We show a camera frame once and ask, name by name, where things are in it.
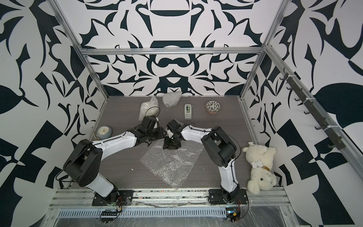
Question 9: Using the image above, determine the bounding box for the electronics board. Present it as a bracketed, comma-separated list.
[225, 207, 241, 222]
[99, 209, 122, 223]

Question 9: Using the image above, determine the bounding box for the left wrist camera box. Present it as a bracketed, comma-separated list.
[141, 115, 158, 131]

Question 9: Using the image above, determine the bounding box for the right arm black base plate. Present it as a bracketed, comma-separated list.
[208, 187, 248, 205]

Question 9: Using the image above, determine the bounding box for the white teddy bear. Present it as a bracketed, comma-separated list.
[243, 145, 277, 194]

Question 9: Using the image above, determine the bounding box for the right electronics board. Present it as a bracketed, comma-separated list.
[225, 207, 241, 222]

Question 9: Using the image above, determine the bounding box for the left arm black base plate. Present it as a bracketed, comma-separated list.
[92, 190, 134, 206]

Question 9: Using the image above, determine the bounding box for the aluminium frame rail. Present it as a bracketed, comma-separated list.
[80, 47, 263, 56]

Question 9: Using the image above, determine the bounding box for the grey wall hook rail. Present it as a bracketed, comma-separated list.
[280, 68, 346, 150]

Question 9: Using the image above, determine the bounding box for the left electronics board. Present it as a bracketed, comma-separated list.
[99, 209, 122, 223]

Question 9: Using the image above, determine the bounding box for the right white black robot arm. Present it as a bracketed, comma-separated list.
[164, 120, 240, 199]

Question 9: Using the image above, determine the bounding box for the white slotted cable duct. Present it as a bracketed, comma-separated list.
[58, 207, 226, 218]

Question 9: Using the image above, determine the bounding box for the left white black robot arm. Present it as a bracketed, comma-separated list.
[63, 126, 166, 202]

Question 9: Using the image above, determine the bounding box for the black white speckled bowl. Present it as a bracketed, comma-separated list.
[205, 100, 221, 114]

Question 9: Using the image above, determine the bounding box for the bubble wrap sheet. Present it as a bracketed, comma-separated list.
[140, 140, 204, 189]
[139, 96, 160, 121]
[163, 91, 182, 108]

